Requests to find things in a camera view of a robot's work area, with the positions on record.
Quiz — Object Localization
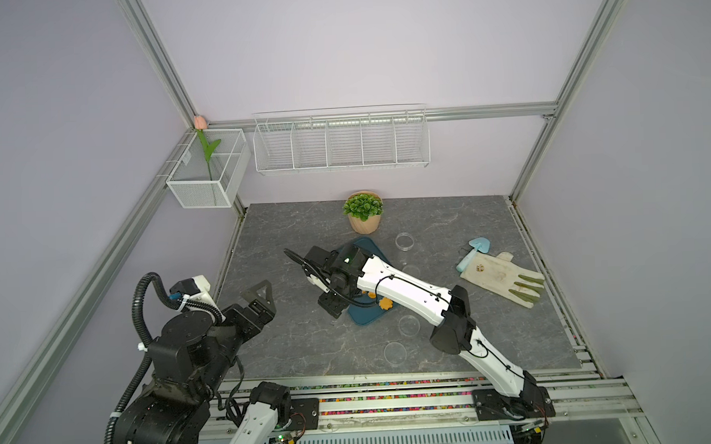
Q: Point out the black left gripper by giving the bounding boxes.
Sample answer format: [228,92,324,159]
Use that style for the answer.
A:
[193,279,281,398]

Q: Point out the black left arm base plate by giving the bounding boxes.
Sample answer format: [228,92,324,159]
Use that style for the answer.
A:
[275,397,320,431]

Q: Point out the beige gardening glove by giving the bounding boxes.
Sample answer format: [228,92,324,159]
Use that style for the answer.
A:
[461,252,545,309]

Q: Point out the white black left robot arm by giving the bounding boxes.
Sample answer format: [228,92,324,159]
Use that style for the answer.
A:
[103,272,276,444]

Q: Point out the pink artificial tulip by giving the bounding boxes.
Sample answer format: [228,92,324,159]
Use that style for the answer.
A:
[193,115,221,180]

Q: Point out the light blue garden trowel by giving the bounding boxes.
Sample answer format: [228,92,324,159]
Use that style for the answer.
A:
[456,237,491,273]

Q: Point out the white mesh wall basket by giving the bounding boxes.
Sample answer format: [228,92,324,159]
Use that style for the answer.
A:
[167,129,252,209]

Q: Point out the clear jar lid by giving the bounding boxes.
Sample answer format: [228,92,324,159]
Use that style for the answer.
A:
[403,264,422,279]
[398,315,421,338]
[383,342,407,367]

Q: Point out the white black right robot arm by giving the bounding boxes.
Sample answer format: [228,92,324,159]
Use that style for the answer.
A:
[300,244,556,421]

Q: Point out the teal plastic tray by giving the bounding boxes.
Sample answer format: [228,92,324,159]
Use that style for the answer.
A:
[348,235,389,325]

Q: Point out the clear cookie jar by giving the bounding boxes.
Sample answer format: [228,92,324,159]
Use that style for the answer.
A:
[395,232,416,267]

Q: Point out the orange flower shaped cookie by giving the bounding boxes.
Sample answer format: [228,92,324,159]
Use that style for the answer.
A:
[378,297,394,311]

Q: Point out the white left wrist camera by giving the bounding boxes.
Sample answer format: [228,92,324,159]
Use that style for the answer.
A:
[169,275,218,311]

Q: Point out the green plant in pot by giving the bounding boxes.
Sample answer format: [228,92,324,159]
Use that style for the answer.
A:
[343,191,384,235]

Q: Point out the white wire wall shelf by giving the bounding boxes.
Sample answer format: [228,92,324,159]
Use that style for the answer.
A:
[253,104,432,174]

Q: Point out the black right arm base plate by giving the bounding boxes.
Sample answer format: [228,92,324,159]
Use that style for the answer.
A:
[472,384,556,421]

